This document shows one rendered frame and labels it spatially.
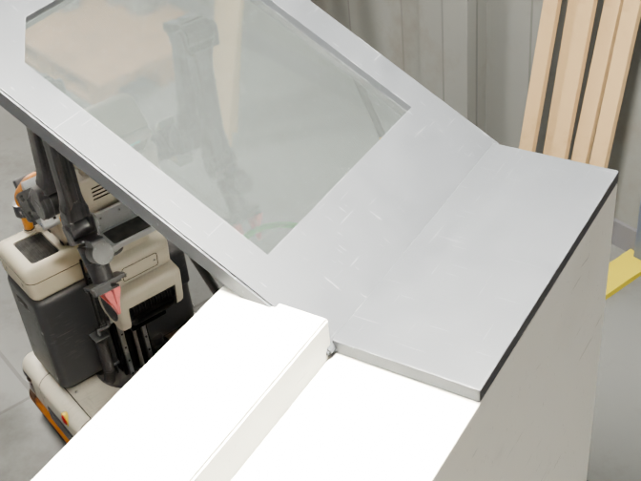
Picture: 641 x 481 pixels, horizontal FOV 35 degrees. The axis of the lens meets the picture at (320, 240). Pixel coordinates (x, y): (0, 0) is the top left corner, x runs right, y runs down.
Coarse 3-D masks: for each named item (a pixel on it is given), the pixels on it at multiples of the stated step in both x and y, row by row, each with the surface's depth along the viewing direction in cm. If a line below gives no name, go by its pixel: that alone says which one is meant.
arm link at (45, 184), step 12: (36, 144) 252; (36, 156) 255; (36, 168) 260; (48, 168) 258; (36, 180) 263; (48, 180) 260; (36, 192) 262; (48, 192) 262; (36, 204) 266; (48, 204) 264; (48, 216) 266
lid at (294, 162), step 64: (0, 0) 196; (64, 0) 205; (128, 0) 211; (192, 0) 218; (256, 0) 226; (0, 64) 187; (64, 64) 195; (128, 64) 201; (192, 64) 207; (256, 64) 214; (320, 64) 221; (384, 64) 226; (64, 128) 184; (128, 128) 191; (192, 128) 197; (256, 128) 203; (320, 128) 210; (384, 128) 217; (448, 128) 221; (128, 192) 181; (192, 192) 188; (256, 192) 194; (320, 192) 200; (384, 192) 203; (448, 192) 210; (192, 256) 181; (256, 256) 183; (320, 256) 188; (384, 256) 194
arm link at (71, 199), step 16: (48, 144) 243; (48, 160) 250; (64, 160) 247; (64, 176) 249; (64, 192) 251; (80, 192) 254; (64, 208) 255; (80, 208) 256; (64, 224) 260; (80, 224) 259
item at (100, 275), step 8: (104, 264) 262; (88, 272) 263; (96, 272) 262; (104, 272) 262; (112, 272) 265; (120, 272) 266; (96, 280) 262; (104, 280) 262; (112, 280) 263; (88, 288) 262; (96, 288) 261
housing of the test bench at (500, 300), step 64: (512, 192) 207; (576, 192) 206; (448, 256) 193; (512, 256) 191; (576, 256) 197; (384, 320) 180; (448, 320) 178; (512, 320) 177; (576, 320) 211; (320, 384) 173; (384, 384) 172; (448, 384) 168; (512, 384) 180; (576, 384) 227; (320, 448) 162; (384, 448) 161; (448, 448) 159; (512, 448) 192; (576, 448) 246
